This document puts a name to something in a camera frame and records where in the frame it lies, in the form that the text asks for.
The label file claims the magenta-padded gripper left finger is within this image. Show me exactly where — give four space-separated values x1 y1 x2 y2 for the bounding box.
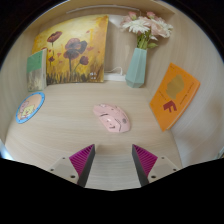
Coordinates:
47 143 96 188

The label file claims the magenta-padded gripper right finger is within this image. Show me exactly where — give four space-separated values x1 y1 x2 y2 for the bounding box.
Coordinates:
131 143 181 187

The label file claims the pink computer mouse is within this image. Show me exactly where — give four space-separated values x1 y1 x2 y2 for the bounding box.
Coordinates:
92 103 132 134

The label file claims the round blue-rimmed cartoon mouse pad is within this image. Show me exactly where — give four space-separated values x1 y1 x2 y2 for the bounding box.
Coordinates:
15 91 46 125

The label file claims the orange book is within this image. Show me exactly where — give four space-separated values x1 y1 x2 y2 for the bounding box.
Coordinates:
149 62 202 132

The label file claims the pale teal faceted vase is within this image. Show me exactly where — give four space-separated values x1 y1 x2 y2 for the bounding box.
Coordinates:
125 47 148 89

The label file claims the green and beige book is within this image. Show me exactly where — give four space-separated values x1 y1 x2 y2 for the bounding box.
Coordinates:
26 48 48 93

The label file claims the yellow poppy flower painting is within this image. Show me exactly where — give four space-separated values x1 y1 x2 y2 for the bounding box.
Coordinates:
31 14 110 86

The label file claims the pink and white flower bouquet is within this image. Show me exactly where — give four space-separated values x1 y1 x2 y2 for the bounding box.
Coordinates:
119 10 174 50

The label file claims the white power strip with cable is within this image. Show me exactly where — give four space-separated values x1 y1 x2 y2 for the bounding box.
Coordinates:
103 66 128 82

